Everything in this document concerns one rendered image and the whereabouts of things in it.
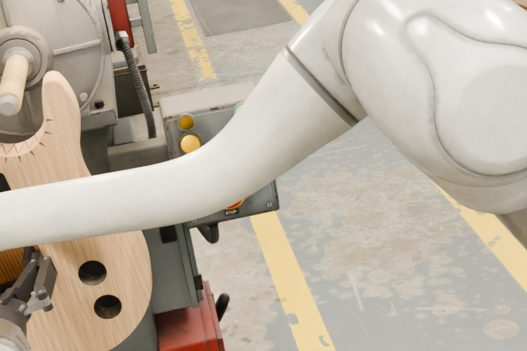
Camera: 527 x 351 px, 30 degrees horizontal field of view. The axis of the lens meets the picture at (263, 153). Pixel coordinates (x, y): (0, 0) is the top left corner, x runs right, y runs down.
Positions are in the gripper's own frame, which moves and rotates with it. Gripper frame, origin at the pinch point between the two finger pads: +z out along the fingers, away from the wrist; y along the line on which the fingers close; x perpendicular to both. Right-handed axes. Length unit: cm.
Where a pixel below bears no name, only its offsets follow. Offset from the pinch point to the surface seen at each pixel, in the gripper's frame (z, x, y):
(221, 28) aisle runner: 487, -110, 58
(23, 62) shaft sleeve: 20.1, 19.9, 9.7
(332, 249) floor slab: 176, -114, 55
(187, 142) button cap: 24.5, -1.8, 27.3
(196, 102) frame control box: 29.1, 2.4, 30.7
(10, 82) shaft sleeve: 9.0, 20.5, 8.9
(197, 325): 46, -46, 16
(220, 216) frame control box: 25.2, -16.0, 28.0
